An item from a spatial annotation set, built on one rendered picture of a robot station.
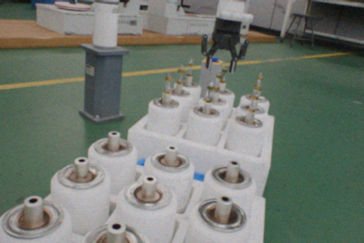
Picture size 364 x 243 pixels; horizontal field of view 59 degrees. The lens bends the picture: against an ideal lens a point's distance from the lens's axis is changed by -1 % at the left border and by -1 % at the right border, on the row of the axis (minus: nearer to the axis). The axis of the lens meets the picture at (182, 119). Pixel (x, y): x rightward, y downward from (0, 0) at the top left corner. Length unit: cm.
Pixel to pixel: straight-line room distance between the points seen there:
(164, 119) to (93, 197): 42
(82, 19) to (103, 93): 168
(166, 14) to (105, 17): 232
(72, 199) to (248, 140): 49
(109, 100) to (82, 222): 87
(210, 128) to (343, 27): 523
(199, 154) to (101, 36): 67
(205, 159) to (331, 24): 533
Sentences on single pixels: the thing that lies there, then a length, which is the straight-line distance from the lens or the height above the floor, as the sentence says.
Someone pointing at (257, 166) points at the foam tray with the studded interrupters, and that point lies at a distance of 86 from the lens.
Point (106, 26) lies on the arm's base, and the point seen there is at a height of 39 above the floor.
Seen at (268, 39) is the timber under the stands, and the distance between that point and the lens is 506.
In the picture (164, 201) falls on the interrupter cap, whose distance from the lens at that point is 52.
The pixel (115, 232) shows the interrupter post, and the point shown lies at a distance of 42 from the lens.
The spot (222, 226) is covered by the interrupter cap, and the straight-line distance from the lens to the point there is 49.
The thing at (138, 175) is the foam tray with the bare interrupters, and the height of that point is 17.
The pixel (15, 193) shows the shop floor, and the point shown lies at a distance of 99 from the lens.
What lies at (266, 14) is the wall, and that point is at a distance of 661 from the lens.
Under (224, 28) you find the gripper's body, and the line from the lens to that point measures 94.
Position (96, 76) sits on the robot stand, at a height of 19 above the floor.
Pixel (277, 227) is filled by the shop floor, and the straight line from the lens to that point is 96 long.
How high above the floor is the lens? 56
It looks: 22 degrees down
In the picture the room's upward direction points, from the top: 8 degrees clockwise
